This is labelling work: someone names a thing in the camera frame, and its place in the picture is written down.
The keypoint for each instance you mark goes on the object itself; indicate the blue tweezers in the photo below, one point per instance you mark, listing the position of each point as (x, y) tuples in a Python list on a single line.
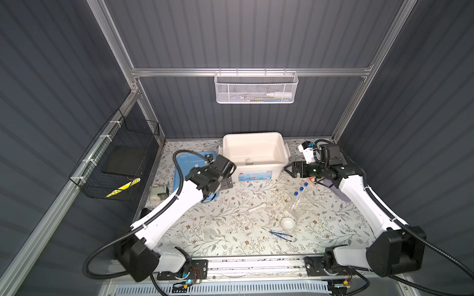
[(283, 236)]

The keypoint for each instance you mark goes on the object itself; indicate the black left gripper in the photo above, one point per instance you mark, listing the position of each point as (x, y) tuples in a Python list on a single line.
[(227, 182)]

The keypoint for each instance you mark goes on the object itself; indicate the clear test tube rack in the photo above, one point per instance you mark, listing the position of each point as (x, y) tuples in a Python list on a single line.
[(301, 210)]

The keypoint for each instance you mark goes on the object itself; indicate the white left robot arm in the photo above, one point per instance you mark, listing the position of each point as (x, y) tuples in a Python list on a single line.
[(140, 254)]

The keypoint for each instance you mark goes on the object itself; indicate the black wire wall basket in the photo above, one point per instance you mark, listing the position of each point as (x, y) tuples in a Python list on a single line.
[(120, 161)]

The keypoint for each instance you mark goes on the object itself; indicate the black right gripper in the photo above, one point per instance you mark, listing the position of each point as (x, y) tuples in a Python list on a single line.
[(302, 165)]

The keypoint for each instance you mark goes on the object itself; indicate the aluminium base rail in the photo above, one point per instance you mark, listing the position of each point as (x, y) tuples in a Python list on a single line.
[(270, 267)]

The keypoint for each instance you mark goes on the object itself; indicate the white plastic storage box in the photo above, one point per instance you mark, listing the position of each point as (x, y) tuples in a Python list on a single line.
[(268, 151)]

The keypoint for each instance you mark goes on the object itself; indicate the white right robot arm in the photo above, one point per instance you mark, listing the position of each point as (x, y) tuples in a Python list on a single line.
[(398, 248)]

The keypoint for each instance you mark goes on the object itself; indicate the blue plastic box lid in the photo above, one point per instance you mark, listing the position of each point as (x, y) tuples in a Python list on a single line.
[(186, 162)]

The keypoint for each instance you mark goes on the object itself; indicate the white pestle rod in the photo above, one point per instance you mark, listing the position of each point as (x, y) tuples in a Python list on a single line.
[(258, 207)]

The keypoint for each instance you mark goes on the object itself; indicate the white wire wall basket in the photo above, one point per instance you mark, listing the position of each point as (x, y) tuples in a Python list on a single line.
[(257, 88)]

